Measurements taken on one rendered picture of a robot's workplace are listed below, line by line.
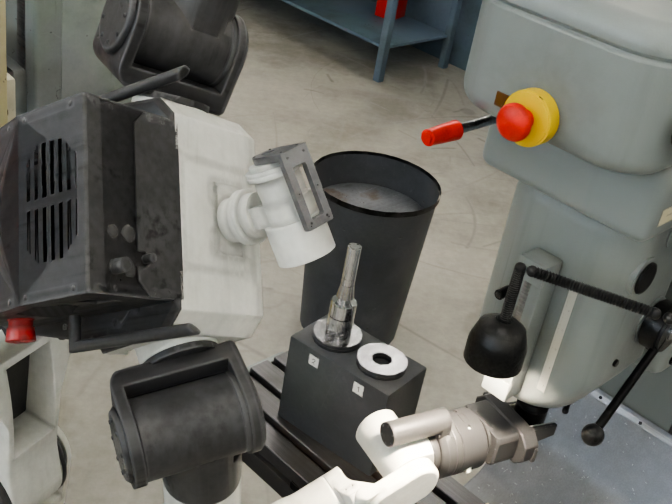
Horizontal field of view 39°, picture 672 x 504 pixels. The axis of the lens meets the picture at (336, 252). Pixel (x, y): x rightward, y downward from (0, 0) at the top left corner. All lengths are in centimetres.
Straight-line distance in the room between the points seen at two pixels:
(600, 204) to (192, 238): 46
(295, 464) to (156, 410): 75
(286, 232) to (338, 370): 69
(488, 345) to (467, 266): 317
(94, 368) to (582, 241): 242
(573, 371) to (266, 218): 47
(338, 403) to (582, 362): 57
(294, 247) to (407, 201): 261
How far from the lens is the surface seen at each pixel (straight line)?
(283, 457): 175
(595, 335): 125
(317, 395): 173
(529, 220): 123
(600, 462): 184
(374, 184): 369
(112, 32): 111
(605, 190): 112
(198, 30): 112
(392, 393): 163
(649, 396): 180
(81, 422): 318
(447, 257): 433
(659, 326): 131
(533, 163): 117
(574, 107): 101
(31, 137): 101
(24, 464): 149
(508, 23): 105
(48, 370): 144
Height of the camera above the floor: 211
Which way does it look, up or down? 30 degrees down
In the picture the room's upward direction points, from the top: 10 degrees clockwise
